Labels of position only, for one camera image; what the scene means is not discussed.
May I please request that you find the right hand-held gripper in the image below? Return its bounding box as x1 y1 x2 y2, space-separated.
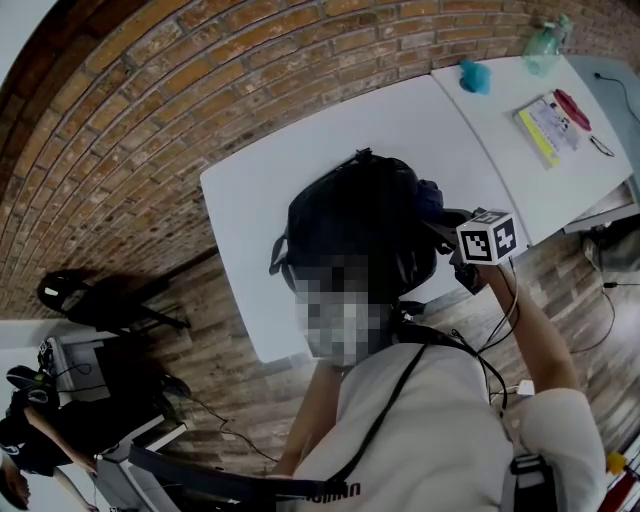
433 206 530 296

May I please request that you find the dark blue cloth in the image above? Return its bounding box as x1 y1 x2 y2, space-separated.
415 178 445 221

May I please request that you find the black backpack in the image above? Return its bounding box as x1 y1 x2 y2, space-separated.
268 148 446 321

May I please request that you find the person's left forearm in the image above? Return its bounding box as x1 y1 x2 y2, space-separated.
273 367 346 476

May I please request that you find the person's right forearm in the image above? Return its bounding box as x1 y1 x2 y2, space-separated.
482 262 581 396

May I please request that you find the yellow edged booklet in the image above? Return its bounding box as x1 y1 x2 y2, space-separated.
513 97 584 170

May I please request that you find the red pouch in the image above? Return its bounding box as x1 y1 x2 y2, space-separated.
553 88 593 132

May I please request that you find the teal crumpled rag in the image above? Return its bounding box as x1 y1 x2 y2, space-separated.
458 59 492 96

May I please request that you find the green spray bottle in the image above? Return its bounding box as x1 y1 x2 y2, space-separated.
522 13 571 76

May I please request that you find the person's white shirt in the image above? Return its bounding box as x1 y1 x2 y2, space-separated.
292 344 609 512

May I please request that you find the black harness buckle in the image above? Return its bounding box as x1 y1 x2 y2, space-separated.
507 452 556 512

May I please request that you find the black curved bar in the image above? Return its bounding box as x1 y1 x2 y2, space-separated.
128 444 361 501

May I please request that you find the black folding chair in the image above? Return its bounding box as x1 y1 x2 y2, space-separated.
37 269 191 334

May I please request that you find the gray desk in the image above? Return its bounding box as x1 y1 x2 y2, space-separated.
39 334 121 401
94 414 186 512

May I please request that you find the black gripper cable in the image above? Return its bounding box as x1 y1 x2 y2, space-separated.
474 259 521 416

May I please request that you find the black floor cable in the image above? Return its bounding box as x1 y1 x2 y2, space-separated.
569 282 640 354
184 394 279 464

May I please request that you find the black table cable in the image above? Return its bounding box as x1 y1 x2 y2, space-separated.
593 72 640 126

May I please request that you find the black neck strap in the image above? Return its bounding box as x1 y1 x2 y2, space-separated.
324 329 481 494

